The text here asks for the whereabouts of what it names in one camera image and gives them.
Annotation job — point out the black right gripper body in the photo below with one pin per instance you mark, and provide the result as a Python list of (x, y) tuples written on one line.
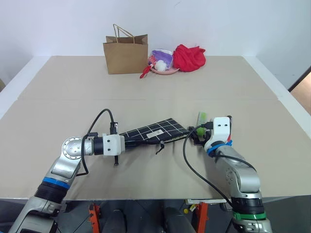
[(200, 140)]

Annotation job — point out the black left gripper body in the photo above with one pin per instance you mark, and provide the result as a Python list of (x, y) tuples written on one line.
[(130, 143)]

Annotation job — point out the green highlighter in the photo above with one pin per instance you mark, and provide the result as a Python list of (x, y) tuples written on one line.
[(201, 117)]

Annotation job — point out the black white grid pouch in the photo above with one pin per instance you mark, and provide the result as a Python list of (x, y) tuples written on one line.
[(165, 127)]

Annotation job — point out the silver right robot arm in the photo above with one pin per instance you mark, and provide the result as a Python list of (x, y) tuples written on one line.
[(243, 174)]

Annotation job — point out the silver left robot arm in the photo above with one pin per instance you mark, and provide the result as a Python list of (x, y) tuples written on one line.
[(70, 148)]

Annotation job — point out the beige table cover sheet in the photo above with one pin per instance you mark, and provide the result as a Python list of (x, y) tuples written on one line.
[(73, 80), (145, 174)]

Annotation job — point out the white label strip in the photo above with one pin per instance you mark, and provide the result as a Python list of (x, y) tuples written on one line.
[(206, 201)]

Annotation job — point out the pink plate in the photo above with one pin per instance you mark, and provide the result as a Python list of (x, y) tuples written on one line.
[(170, 71)]

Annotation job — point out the red clip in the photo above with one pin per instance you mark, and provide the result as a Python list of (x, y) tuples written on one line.
[(145, 71)]

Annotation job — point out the red cloth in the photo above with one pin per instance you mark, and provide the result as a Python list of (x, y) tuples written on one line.
[(189, 58)]

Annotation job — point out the white fluffy ball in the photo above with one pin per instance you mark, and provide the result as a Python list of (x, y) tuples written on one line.
[(160, 65)]

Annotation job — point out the orange metal stand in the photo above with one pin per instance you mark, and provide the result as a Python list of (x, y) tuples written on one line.
[(202, 216), (93, 216)]

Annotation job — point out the purple cloth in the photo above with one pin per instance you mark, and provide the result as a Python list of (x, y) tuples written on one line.
[(161, 57)]

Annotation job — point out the brown paper bag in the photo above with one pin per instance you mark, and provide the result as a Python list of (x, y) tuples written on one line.
[(125, 58)]

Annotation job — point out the brown wooden door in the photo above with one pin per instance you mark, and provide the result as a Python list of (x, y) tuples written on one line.
[(303, 92)]

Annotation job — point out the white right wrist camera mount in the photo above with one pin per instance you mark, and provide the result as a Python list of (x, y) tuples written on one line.
[(219, 131)]

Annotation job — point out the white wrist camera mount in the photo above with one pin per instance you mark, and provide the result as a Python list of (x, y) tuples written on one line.
[(111, 144), (219, 131)]

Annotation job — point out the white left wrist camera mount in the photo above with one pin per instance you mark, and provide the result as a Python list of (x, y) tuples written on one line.
[(111, 144)]

